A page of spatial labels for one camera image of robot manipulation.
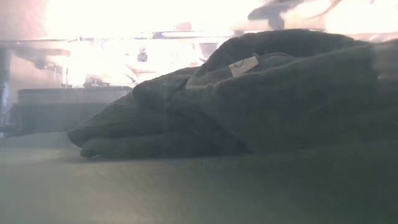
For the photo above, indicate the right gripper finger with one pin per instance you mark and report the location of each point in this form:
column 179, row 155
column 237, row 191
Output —
column 276, row 23

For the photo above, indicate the dark green garment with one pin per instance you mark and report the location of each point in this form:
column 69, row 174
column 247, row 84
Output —
column 280, row 102

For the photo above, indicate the small dark round object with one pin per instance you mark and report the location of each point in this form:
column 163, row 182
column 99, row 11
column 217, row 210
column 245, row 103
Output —
column 142, row 55

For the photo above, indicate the clear plastic storage tub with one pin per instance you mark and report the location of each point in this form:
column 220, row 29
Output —
column 199, row 193

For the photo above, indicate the navy blue plastic bin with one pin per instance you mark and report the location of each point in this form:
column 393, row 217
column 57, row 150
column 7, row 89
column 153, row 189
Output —
column 71, row 109

